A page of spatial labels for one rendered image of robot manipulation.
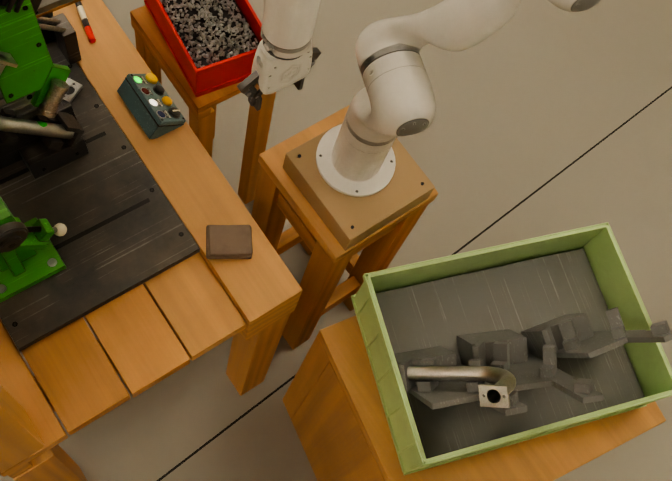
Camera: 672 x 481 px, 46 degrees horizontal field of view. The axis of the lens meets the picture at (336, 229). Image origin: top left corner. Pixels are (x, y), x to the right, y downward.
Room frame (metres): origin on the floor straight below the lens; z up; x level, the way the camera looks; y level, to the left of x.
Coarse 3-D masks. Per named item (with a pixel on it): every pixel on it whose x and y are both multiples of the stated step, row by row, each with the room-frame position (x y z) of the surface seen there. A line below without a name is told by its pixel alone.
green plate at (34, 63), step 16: (0, 16) 0.74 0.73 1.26; (16, 16) 0.76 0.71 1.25; (32, 16) 0.78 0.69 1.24; (0, 32) 0.72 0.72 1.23; (16, 32) 0.74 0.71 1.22; (32, 32) 0.77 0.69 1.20; (0, 48) 0.71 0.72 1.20; (16, 48) 0.73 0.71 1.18; (32, 48) 0.75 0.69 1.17; (32, 64) 0.74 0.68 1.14; (48, 64) 0.76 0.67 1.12; (0, 80) 0.68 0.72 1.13; (16, 80) 0.70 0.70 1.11; (32, 80) 0.72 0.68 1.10; (16, 96) 0.69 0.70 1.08
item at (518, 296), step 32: (576, 256) 1.00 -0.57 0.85; (416, 288) 0.75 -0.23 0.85; (448, 288) 0.78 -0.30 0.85; (480, 288) 0.81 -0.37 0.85; (512, 288) 0.85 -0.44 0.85; (544, 288) 0.88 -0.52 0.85; (576, 288) 0.91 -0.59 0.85; (384, 320) 0.64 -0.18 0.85; (416, 320) 0.67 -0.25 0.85; (448, 320) 0.70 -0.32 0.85; (480, 320) 0.74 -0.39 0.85; (512, 320) 0.77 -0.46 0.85; (544, 320) 0.80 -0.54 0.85; (608, 320) 0.87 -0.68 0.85; (608, 352) 0.79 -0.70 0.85; (608, 384) 0.72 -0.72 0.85; (416, 416) 0.47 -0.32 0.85; (448, 416) 0.50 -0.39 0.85; (480, 416) 0.52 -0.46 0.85; (512, 416) 0.55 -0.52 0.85; (544, 416) 0.58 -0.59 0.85; (576, 416) 0.61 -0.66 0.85; (448, 448) 0.43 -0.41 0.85
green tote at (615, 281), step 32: (608, 224) 1.04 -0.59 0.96; (448, 256) 0.80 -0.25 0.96; (480, 256) 0.84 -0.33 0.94; (512, 256) 0.90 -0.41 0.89; (544, 256) 0.97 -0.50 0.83; (608, 256) 0.99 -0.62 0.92; (384, 288) 0.71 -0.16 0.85; (608, 288) 0.94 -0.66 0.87; (640, 320) 0.85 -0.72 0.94; (384, 352) 0.55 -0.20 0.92; (640, 352) 0.80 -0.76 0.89; (384, 384) 0.50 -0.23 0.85; (640, 384) 0.75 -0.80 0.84; (608, 416) 0.66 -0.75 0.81; (416, 448) 0.38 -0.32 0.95; (480, 448) 0.43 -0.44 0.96
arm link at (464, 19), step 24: (456, 0) 1.00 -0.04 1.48; (480, 0) 0.99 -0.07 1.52; (504, 0) 1.00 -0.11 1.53; (384, 24) 0.99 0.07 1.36; (408, 24) 0.98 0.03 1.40; (432, 24) 0.97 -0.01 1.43; (456, 24) 0.97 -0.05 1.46; (480, 24) 0.97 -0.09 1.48; (504, 24) 1.00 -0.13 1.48; (360, 48) 0.96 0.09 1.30; (384, 48) 0.96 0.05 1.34; (408, 48) 0.98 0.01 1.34; (456, 48) 0.96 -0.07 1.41
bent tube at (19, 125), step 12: (0, 60) 0.68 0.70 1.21; (12, 60) 0.70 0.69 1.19; (0, 72) 0.67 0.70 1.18; (0, 120) 0.62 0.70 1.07; (12, 120) 0.64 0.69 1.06; (24, 120) 0.66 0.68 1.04; (24, 132) 0.64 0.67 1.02; (36, 132) 0.66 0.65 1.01; (48, 132) 0.68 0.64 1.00; (60, 132) 0.69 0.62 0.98; (72, 132) 0.71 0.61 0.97
